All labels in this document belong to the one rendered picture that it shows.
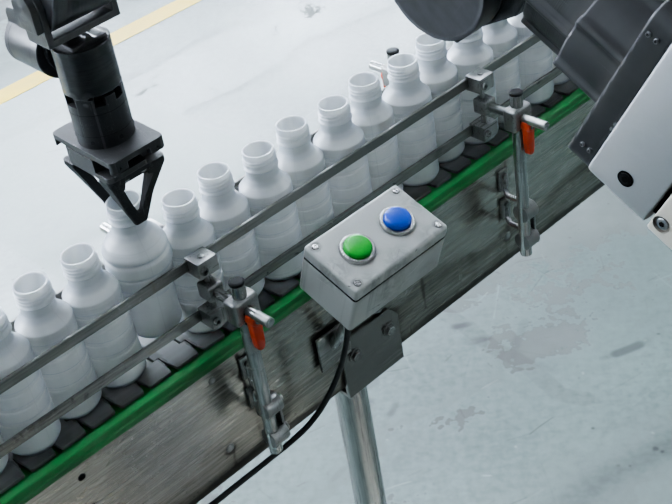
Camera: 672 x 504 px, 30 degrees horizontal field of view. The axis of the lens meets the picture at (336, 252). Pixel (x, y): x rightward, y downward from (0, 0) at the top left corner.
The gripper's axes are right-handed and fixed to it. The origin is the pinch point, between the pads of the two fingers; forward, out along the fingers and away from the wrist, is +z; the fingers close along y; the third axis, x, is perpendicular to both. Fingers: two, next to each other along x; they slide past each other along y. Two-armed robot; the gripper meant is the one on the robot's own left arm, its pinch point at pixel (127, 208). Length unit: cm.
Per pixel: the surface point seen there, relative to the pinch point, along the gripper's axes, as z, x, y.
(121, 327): 10.7, -5.9, 2.6
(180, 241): 5.9, 3.9, 1.8
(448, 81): 7.1, 45.9, 2.3
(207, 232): 6.2, 7.0, 2.6
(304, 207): 11.7, 21.0, 1.7
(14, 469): 18.3, -21.9, 2.8
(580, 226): 121, 151, -59
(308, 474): 120, 51, -52
